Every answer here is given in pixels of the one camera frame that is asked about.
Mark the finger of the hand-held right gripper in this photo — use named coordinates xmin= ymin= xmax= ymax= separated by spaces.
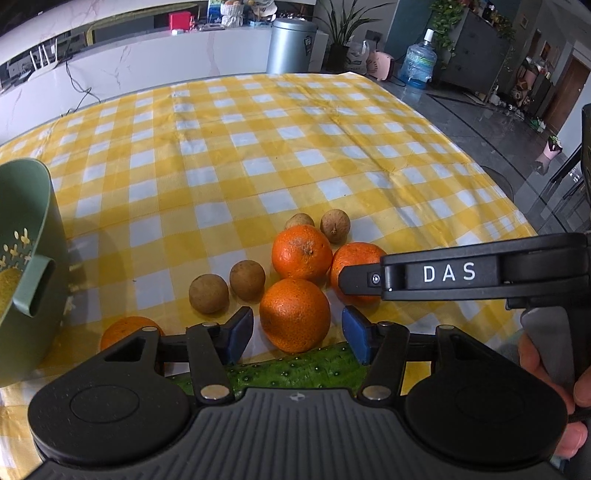
xmin=338 ymin=263 xmax=384 ymax=296

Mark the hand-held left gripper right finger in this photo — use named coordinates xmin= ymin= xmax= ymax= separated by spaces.
xmin=342 ymin=305 xmax=504 ymax=407

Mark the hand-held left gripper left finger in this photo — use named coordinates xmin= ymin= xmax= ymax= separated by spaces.
xmin=95 ymin=306 xmax=254 ymax=407

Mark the orange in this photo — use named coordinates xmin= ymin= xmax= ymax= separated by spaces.
xmin=271 ymin=224 xmax=334 ymax=283
xmin=100 ymin=316 xmax=165 ymax=352
xmin=330 ymin=242 xmax=389 ymax=306
xmin=259 ymin=278 xmax=332 ymax=354

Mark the green cucumber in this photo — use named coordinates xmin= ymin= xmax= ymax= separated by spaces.
xmin=166 ymin=342 xmax=370 ymax=400

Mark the brown kiwi small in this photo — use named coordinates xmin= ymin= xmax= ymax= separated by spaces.
xmin=284 ymin=213 xmax=315 ymax=232

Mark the green plastic strainer bowl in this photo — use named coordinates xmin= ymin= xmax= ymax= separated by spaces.
xmin=0 ymin=158 xmax=72 ymax=387

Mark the person's right hand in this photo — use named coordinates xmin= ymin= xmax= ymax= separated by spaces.
xmin=517 ymin=331 xmax=590 ymax=460

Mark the pink flower pot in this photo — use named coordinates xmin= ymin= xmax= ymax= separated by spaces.
xmin=536 ymin=136 xmax=564 ymax=163

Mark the yellow checkered tablecloth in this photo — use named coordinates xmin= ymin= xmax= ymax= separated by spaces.
xmin=0 ymin=71 xmax=541 ymax=480

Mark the brown door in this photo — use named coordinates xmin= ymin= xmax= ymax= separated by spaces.
xmin=540 ymin=55 xmax=591 ymax=134

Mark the blue water jug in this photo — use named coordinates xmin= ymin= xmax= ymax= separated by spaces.
xmin=398 ymin=28 xmax=438 ymax=90

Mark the grey metal cabinet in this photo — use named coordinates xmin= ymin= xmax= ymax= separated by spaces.
xmin=438 ymin=9 xmax=514 ymax=95

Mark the white plastic bag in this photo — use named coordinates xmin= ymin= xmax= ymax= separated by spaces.
xmin=345 ymin=41 xmax=372 ymax=75

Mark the potted green plant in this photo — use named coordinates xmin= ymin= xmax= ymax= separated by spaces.
xmin=318 ymin=0 xmax=372 ymax=72

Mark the silver trash can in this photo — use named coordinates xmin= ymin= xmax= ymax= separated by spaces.
xmin=266 ymin=17 xmax=319 ymax=75

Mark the trailing vine plant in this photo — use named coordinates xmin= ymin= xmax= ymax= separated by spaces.
xmin=427 ymin=0 xmax=467 ymax=51

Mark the white marble console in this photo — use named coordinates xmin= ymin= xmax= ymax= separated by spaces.
xmin=0 ymin=0 xmax=319 ymax=146

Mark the teddy bear in basket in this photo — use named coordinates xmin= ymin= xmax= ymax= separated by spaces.
xmin=221 ymin=0 xmax=245 ymax=26

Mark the red box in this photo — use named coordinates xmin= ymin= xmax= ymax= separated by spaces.
xmin=168 ymin=11 xmax=197 ymax=32

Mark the white router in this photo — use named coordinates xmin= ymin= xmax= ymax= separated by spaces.
xmin=25 ymin=39 xmax=63 ymax=81

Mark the black metal frame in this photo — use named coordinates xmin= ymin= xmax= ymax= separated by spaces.
xmin=549 ymin=104 xmax=591 ymax=232

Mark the black cable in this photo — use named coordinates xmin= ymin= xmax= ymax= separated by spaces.
xmin=59 ymin=58 xmax=103 ymax=116

